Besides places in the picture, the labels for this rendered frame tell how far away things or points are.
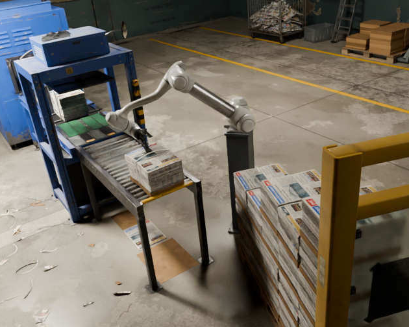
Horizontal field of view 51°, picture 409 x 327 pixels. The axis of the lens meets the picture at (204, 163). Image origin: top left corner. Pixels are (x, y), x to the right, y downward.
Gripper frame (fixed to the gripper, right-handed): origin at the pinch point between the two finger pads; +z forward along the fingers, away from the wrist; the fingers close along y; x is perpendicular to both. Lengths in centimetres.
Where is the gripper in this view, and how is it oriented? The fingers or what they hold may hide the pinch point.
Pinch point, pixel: (150, 144)
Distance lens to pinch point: 319.9
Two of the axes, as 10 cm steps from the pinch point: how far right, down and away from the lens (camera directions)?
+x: -8.3, 3.4, -4.5
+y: 0.5, 8.4, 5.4
